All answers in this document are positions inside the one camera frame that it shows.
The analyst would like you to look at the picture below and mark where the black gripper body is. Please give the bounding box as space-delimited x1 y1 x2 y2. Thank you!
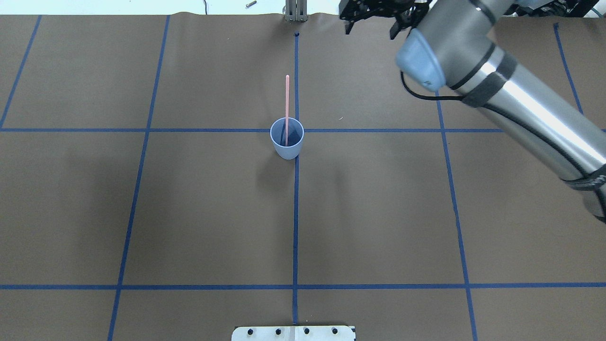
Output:
339 0 431 29

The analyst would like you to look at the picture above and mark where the light blue plastic cup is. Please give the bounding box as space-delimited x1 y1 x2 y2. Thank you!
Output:
270 118 305 160

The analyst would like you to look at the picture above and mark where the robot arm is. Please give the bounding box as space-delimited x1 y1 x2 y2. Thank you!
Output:
339 0 606 222

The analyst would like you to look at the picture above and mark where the black equipment box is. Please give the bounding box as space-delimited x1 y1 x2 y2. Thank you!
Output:
506 0 605 18

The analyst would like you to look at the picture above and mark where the aluminium frame post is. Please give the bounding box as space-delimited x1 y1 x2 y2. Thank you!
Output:
283 0 309 22

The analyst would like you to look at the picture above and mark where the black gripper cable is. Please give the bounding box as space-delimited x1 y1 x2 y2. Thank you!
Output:
400 71 467 101

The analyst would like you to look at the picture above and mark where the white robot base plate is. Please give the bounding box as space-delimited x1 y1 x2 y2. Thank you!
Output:
231 325 356 341

